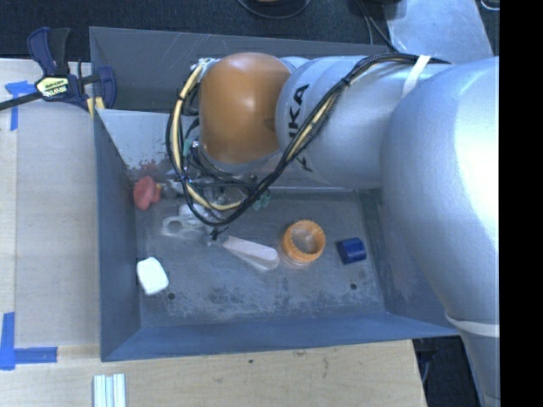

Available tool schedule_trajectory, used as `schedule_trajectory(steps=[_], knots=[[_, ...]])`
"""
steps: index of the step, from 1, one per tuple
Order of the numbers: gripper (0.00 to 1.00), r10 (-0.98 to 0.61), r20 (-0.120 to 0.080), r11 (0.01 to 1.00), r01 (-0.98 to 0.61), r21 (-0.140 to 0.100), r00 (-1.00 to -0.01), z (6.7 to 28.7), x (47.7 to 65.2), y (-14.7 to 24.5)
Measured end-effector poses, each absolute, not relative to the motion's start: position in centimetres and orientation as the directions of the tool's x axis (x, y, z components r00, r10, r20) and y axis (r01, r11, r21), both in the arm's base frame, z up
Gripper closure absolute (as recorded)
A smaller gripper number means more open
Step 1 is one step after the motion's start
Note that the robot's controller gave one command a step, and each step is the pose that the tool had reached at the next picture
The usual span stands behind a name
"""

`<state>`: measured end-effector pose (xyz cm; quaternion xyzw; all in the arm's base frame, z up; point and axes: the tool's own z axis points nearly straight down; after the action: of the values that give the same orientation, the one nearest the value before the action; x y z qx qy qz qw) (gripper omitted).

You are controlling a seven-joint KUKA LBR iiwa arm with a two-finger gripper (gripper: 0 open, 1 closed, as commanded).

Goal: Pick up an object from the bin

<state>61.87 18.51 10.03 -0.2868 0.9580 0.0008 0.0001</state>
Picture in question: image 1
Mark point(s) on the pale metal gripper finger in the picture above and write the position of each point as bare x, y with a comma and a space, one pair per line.
181, 224
170, 190

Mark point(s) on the red toy fruit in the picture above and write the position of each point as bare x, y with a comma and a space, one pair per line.
145, 192

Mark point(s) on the white rounded block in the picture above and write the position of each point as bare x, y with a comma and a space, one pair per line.
152, 275

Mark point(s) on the cream wooden clothespin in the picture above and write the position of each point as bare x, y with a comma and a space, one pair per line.
250, 251

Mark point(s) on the grey metal bin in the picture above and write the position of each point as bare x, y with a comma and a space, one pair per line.
254, 303

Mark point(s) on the pale wood board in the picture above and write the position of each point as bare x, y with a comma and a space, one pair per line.
55, 227

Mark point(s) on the dark blue block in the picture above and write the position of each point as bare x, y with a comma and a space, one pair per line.
351, 250

